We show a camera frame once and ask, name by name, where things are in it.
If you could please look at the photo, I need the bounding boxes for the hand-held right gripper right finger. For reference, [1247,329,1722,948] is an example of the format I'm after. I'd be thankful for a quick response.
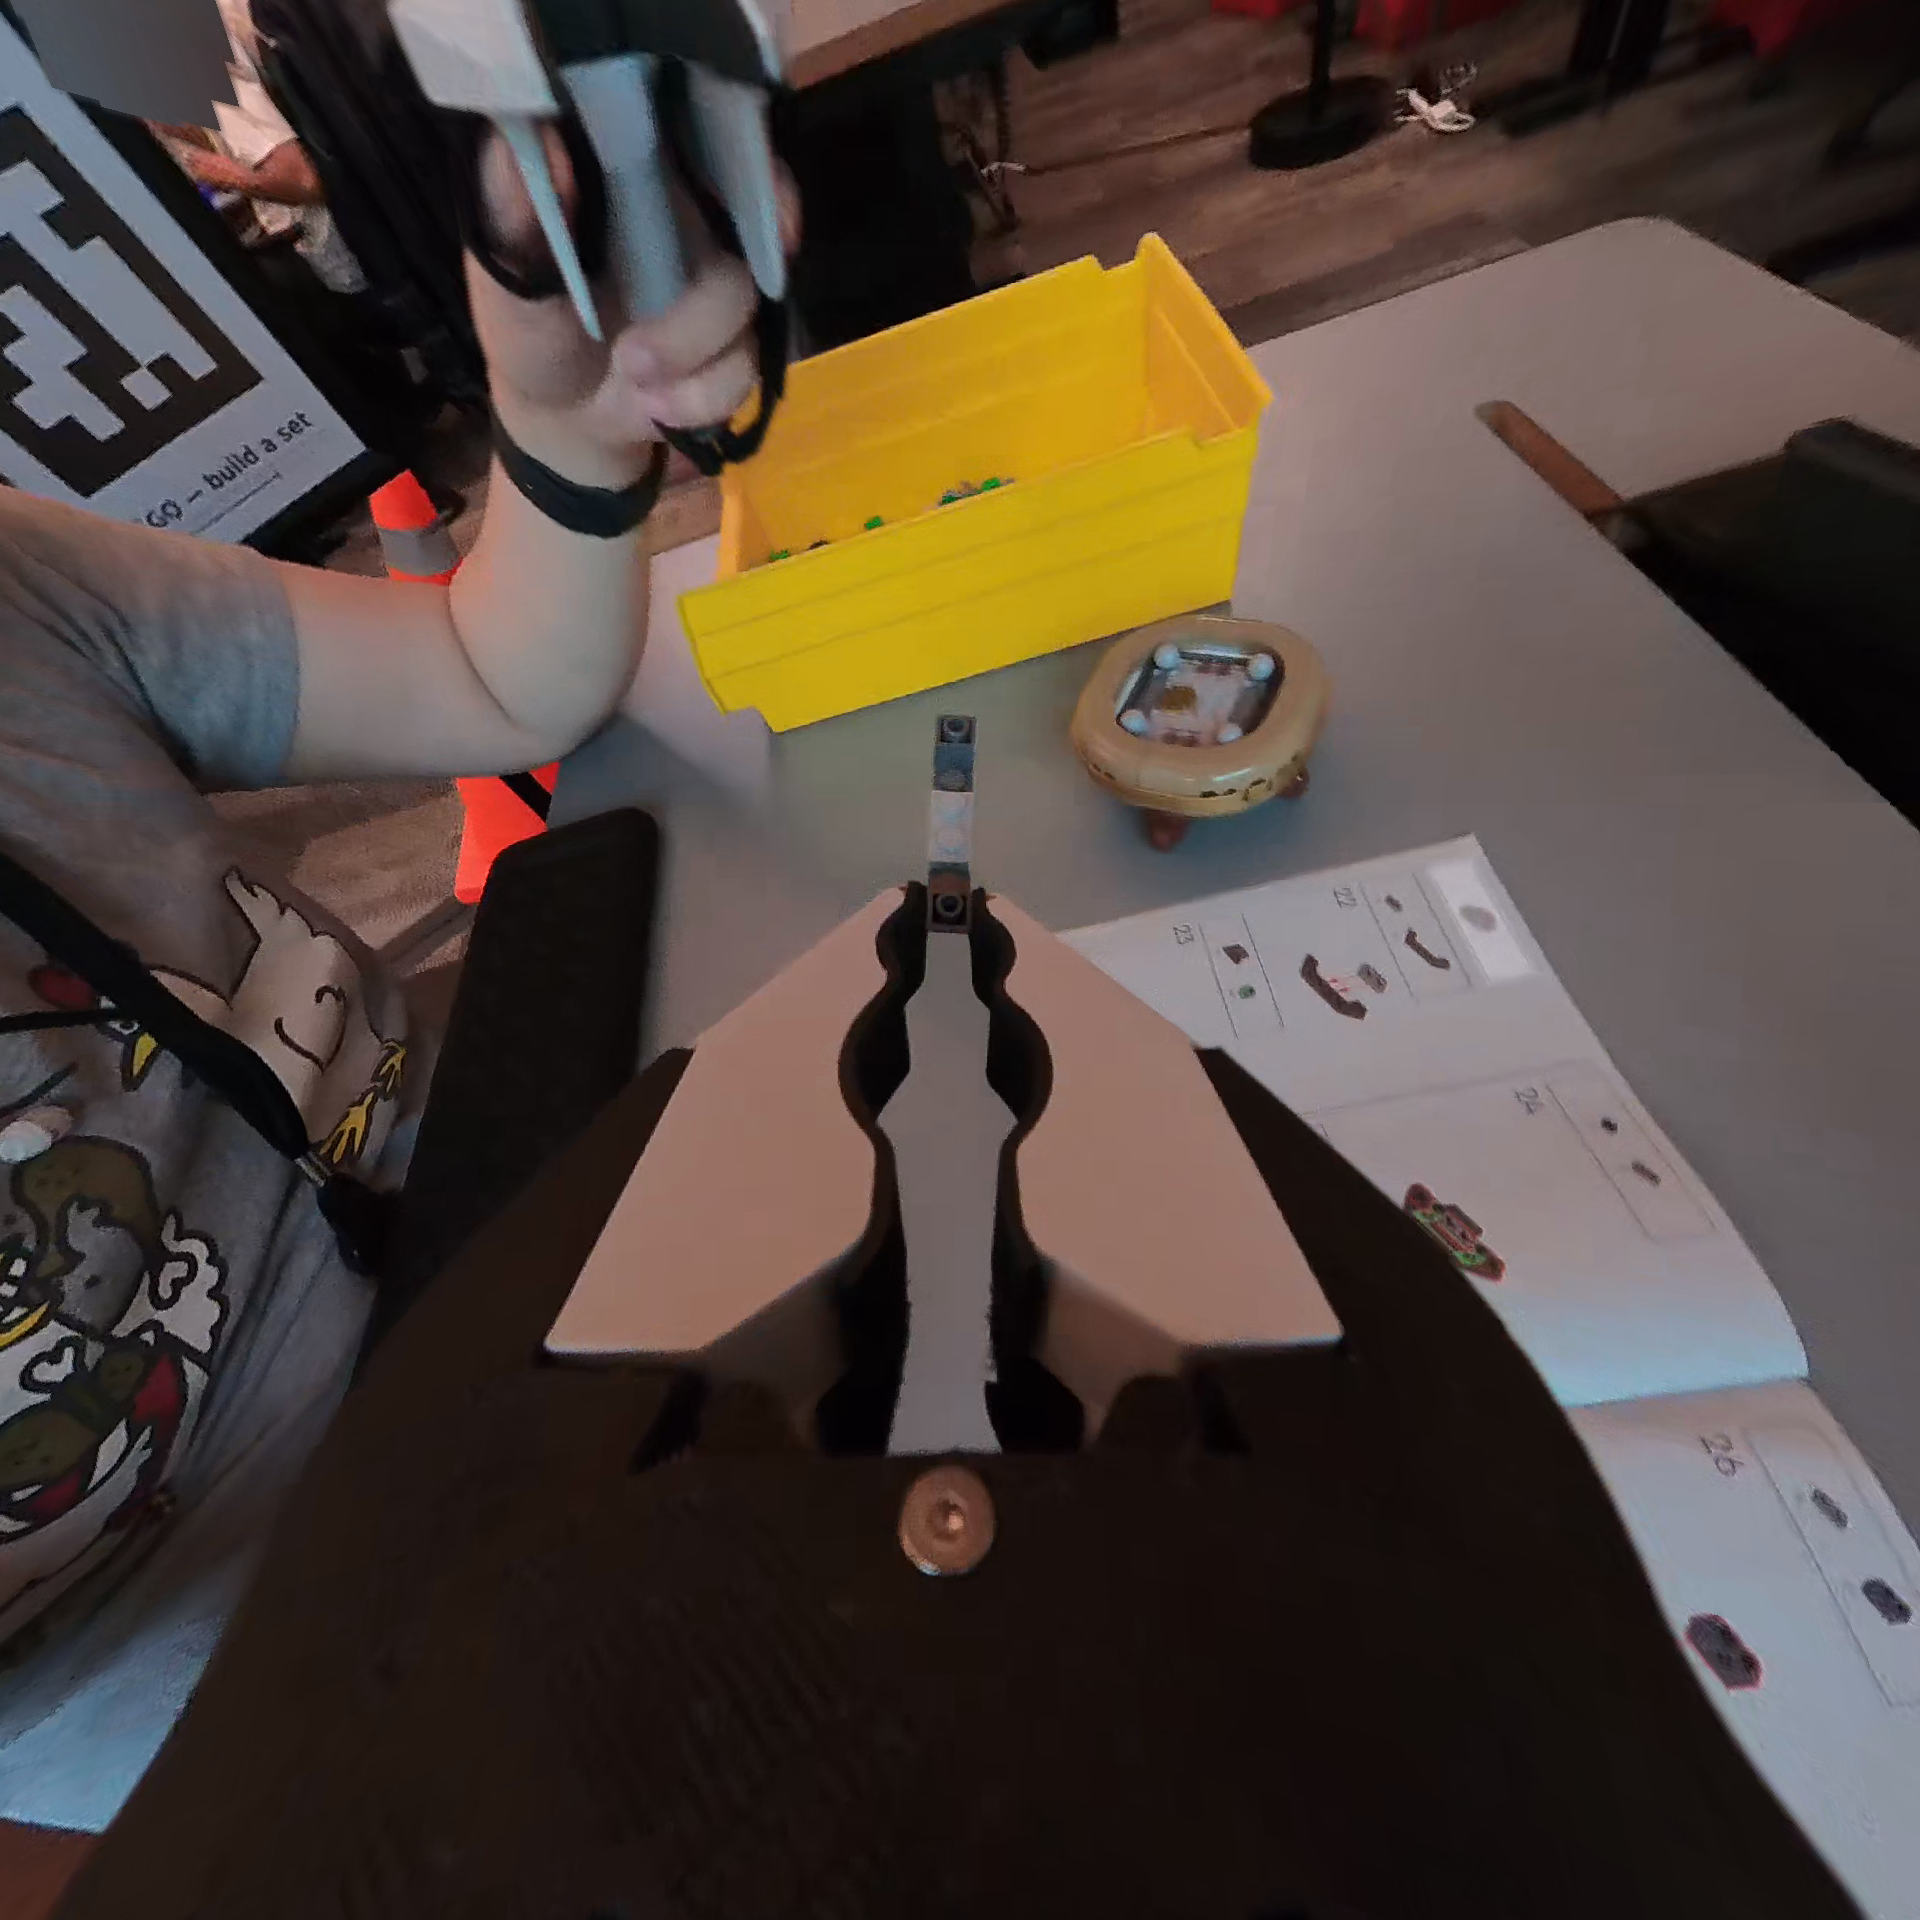
[973,887,1345,1455]

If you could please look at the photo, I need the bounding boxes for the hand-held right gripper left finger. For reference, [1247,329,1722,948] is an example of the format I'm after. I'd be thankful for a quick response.
[544,885,922,1455]

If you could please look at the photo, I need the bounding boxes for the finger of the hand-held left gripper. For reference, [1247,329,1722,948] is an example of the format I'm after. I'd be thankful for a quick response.
[689,58,797,298]
[386,0,606,345]

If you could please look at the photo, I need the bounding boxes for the small dark brick assembly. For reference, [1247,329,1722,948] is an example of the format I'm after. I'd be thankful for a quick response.
[922,714,986,936]

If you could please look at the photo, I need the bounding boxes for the yellow plastic bin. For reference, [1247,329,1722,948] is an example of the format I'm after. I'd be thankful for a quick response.
[674,231,1273,735]

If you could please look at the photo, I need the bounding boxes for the person's left forearm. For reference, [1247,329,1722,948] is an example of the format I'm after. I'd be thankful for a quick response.
[277,496,664,789]

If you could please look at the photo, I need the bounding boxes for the grey desk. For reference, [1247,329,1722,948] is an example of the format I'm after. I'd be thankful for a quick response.
[541,218,1920,1920]

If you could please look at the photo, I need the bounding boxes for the person's left hand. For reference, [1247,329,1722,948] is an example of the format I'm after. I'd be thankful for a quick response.
[469,152,782,471]

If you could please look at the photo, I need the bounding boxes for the dark backpack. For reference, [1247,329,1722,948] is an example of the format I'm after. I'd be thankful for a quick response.
[248,0,506,452]

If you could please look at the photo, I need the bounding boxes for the black wristband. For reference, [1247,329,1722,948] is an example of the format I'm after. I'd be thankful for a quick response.
[490,411,673,540]

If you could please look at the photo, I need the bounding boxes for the instruction booklet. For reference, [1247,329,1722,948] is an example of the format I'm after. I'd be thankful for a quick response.
[1056,835,1920,1729]

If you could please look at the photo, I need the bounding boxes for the pile of small bricks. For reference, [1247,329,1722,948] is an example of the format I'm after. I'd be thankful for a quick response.
[758,468,1023,569]

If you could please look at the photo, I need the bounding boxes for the tan brick pot model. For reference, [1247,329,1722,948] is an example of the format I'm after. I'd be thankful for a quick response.
[1069,615,1333,853]

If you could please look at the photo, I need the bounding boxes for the orange traffic cone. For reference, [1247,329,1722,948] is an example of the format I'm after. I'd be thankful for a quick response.
[368,468,565,905]

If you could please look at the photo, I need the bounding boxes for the black-and-white marker sign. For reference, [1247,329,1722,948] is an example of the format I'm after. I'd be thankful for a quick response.
[0,24,377,544]

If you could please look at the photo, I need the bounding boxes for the black floor stand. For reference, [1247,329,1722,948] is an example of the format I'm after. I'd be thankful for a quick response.
[1249,0,1397,169]

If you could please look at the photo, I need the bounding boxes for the grey printed shirt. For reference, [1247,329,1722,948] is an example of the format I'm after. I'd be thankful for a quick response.
[0,487,423,1834]

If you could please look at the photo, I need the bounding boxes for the black building set box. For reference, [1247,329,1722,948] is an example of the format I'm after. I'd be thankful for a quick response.
[1478,399,1920,835]

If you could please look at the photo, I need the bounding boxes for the black lanyard strap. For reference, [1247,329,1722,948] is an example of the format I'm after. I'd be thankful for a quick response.
[0,853,385,1279]

